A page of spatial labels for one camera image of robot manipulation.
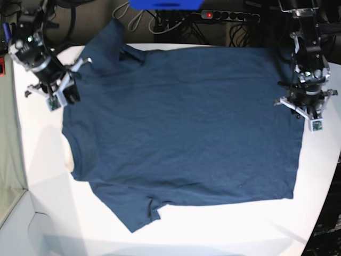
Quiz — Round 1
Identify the blue handled tool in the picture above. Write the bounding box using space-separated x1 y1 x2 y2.
2 22 12 44

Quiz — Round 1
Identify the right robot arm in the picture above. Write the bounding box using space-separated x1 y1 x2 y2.
8 1 91 110

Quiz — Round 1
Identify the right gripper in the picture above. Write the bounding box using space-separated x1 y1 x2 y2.
25 58 93 104

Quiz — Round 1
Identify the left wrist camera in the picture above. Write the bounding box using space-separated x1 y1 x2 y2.
308 118 323 133

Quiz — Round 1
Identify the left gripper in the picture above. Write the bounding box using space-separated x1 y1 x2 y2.
274 89 338 121

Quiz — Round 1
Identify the dark blue t-shirt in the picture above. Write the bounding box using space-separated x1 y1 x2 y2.
62 19 304 232

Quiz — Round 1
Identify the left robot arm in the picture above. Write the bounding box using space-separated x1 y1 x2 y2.
276 1 338 130

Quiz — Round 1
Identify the blue plastic box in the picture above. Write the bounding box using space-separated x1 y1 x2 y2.
129 0 204 10

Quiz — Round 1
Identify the white bin at left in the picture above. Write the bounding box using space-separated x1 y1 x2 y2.
0 52 54 256

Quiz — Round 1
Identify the red box at left edge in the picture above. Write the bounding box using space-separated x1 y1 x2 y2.
0 57 5 77

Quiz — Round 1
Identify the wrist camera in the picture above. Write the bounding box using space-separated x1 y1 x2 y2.
46 92 68 112
308 118 323 133

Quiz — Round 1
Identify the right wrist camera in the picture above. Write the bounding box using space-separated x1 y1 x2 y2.
46 92 68 112

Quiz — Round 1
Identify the black power strip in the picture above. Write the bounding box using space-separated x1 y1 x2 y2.
200 10 261 23

